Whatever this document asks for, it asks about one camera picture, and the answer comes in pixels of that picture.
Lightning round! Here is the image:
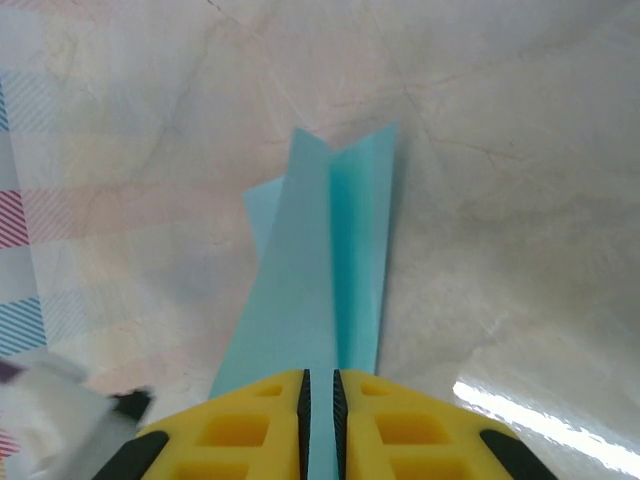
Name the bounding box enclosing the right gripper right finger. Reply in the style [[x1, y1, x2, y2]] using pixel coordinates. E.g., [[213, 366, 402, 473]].
[[332, 368, 559, 480]]

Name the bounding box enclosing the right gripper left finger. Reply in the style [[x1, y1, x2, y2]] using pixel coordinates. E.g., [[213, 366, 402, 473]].
[[92, 368, 312, 480]]

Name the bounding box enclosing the light blue cloth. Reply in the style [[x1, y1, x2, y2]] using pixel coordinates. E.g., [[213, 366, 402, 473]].
[[208, 119, 401, 480]]

